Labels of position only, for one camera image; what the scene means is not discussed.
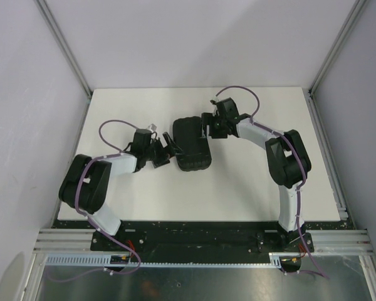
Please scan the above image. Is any left aluminium frame post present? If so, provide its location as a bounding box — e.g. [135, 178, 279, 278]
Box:
[34, 0, 93, 99]

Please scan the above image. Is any black plastic tool case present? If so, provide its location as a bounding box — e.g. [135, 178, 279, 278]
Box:
[172, 116, 212, 172]

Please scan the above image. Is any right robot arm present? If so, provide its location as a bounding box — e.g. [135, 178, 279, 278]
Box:
[201, 98, 311, 251]

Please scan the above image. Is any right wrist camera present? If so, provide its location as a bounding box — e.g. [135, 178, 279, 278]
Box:
[210, 97, 224, 106]

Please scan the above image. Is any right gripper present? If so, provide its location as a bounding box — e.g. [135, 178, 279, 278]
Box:
[197, 114, 227, 140]

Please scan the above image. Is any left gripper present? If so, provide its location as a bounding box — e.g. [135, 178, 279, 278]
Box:
[144, 133, 184, 168]

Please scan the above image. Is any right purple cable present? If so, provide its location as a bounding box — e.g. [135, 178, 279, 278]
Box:
[215, 86, 330, 279]

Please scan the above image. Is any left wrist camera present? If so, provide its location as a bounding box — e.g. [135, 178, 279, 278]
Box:
[147, 124, 157, 132]

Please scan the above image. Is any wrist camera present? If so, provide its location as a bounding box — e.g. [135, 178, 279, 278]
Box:
[147, 124, 157, 132]
[210, 97, 224, 106]

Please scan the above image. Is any aluminium frame post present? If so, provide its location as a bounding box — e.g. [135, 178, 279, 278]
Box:
[34, 0, 93, 99]
[308, 0, 369, 95]

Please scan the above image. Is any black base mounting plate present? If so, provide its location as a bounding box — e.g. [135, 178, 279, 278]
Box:
[51, 219, 348, 264]

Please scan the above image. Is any grey slotted cable duct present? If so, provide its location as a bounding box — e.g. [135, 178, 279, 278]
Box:
[45, 253, 281, 268]

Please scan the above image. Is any right aluminium frame post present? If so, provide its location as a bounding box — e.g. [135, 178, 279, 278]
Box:
[308, 0, 369, 95]

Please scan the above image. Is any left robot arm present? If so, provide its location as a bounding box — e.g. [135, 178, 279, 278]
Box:
[58, 129, 183, 251]

